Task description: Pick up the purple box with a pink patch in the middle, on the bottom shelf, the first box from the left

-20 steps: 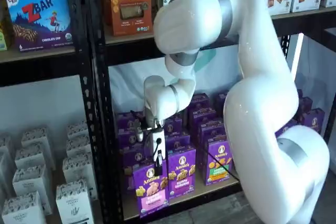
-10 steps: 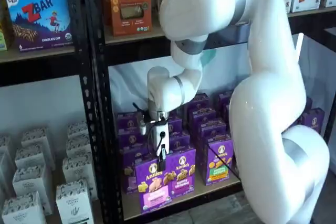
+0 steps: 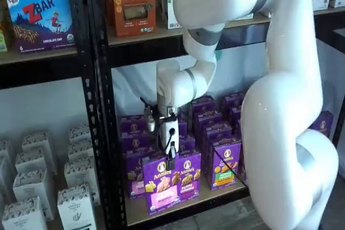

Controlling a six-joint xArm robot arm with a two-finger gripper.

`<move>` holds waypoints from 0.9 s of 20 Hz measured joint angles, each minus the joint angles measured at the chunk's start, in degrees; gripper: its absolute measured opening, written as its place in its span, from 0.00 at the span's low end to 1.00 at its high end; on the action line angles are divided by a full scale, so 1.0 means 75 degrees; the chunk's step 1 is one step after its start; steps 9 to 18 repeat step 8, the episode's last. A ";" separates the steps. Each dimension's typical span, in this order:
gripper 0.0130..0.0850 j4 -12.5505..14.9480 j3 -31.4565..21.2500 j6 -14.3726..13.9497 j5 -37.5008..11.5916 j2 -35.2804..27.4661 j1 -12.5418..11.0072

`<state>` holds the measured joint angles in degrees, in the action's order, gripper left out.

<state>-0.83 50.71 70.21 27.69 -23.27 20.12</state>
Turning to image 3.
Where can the purple Neapolitan Bunny Grahams box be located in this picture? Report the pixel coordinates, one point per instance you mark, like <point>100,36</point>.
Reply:
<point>161,187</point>

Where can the wooden shelf board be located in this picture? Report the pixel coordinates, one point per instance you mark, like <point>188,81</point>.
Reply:
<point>140,38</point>
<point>40,57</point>
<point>215,197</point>
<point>99,219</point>

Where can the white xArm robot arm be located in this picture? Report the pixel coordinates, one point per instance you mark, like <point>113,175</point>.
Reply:
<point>283,106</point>

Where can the black metal shelving rack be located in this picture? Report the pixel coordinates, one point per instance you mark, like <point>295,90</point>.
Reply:
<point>40,72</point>
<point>148,52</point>

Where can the yellow Bobo's box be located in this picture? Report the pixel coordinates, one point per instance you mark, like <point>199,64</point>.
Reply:
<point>2,12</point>

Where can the purple box pink patch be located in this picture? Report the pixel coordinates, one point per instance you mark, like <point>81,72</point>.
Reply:
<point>134,141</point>
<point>134,178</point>
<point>133,123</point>

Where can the white plastic backdrop sheet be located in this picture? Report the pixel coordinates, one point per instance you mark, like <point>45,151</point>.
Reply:
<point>129,87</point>

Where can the orange Revival snack box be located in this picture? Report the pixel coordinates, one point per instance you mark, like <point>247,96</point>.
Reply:
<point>133,3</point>

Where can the purple box yellow patch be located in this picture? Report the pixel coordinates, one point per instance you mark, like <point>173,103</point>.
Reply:
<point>233,100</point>
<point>235,112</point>

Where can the Z Bar chocolate chip box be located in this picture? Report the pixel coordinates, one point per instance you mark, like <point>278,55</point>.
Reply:
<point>40,22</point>

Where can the Simple Mills sweet thins box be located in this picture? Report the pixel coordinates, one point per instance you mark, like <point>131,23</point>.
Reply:
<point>171,3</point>

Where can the white organic pantry box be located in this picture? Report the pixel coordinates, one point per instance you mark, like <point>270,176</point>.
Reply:
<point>24,216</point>
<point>32,187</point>
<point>37,141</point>
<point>81,149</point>
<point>76,208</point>
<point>31,161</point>
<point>81,170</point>
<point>79,133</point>

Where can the purple box violet patch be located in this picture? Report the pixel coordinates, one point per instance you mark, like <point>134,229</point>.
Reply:
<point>187,141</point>
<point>188,178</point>

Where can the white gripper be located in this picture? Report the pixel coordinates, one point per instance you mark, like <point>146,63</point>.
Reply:
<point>176,126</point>

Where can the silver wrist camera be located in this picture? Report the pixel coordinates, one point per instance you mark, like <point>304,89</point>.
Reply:
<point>151,122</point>

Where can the purple Annie's snack box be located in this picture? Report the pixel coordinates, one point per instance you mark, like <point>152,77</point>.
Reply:
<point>322,122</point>

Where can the purple box green patch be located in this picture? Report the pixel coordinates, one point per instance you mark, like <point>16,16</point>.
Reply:
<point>221,176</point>
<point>218,130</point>
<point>210,118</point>
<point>203,104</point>

